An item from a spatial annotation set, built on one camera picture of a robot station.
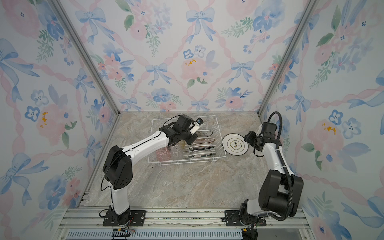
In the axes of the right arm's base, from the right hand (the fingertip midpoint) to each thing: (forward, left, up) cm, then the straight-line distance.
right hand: (249, 137), depth 89 cm
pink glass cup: (-10, +50, -4) cm, 51 cm away
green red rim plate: (-3, +29, -7) cm, 30 cm away
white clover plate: (+7, +26, -5) cm, 28 cm away
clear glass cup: (-8, +43, -4) cm, 44 cm away
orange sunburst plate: (+3, +26, -7) cm, 27 cm away
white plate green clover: (+3, +6, -13) cm, 14 cm away
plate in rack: (-6, +28, -10) cm, 30 cm away
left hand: (+1, +32, +3) cm, 32 cm away
